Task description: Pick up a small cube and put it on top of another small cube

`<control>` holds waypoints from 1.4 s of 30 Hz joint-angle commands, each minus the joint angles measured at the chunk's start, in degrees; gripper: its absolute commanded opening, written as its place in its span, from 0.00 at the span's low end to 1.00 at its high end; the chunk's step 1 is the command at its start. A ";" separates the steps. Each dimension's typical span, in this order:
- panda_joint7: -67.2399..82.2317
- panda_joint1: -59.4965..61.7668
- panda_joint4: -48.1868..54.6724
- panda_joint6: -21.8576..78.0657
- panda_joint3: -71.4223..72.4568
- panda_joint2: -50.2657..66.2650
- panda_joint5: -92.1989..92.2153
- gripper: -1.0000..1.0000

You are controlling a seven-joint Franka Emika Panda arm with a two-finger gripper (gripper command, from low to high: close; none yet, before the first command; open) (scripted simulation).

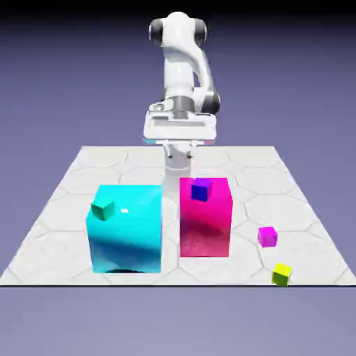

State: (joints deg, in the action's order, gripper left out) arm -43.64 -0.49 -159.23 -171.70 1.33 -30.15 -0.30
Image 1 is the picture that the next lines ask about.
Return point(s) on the large pink box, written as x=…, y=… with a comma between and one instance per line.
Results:
x=205, y=225

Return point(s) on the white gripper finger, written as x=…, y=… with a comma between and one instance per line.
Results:
x=169, y=152
x=190, y=152

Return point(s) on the small yellow cube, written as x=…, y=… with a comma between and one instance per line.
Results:
x=281, y=274

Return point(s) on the large cyan box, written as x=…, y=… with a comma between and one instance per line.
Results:
x=125, y=230

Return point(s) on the small purple cube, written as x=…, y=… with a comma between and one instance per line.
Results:
x=200, y=190

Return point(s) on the small green cube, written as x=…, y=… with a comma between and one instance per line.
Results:
x=103, y=210

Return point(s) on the small magenta cube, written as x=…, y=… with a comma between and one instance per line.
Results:
x=267, y=237

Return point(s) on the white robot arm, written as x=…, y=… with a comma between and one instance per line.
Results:
x=178, y=55

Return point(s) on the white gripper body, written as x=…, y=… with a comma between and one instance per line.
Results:
x=179, y=130

